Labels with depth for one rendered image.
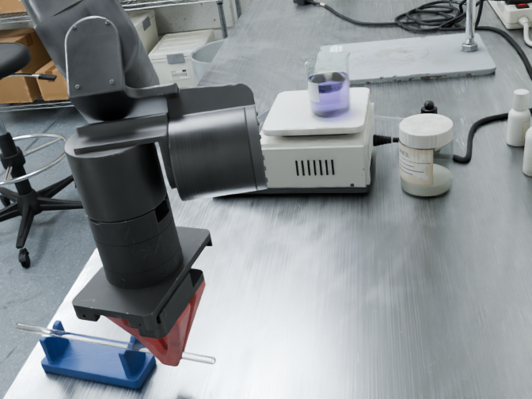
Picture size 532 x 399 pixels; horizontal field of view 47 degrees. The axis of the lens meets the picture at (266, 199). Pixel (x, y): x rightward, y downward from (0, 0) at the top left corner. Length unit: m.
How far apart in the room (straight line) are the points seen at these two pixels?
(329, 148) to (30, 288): 1.53
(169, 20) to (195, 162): 2.99
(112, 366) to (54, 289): 1.51
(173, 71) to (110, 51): 2.56
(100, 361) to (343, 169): 0.34
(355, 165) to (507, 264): 0.20
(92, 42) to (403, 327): 0.34
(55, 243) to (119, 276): 1.86
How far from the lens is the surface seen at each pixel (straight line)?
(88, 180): 0.40
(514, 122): 0.83
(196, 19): 3.33
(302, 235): 0.67
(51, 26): 0.44
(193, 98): 0.41
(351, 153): 0.71
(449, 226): 0.68
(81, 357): 0.58
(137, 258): 0.43
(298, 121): 0.72
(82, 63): 0.41
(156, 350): 0.51
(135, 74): 0.42
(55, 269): 2.15
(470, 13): 1.14
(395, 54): 1.16
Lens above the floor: 1.13
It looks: 31 degrees down
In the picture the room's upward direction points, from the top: 9 degrees counter-clockwise
